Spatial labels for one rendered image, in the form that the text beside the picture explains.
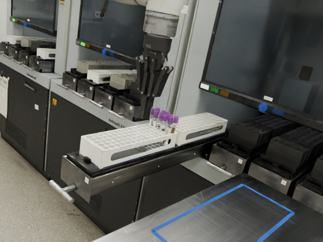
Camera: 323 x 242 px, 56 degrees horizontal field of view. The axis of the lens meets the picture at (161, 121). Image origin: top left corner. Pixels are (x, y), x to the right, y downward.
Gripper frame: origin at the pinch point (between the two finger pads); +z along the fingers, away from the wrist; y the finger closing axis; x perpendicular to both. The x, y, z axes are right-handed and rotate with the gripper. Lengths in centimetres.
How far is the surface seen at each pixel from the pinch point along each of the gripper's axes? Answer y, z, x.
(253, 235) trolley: 42.3, 12.5, -7.6
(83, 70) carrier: -85, 11, 36
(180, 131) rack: 4.5, 8.1, 13.4
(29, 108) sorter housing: -130, 49, 28
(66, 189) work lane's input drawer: 0.7, 19.4, -24.6
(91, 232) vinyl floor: -51, 95, 29
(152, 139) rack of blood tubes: 5.2, 8.3, -0.7
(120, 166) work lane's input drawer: 5.8, 13.6, -12.0
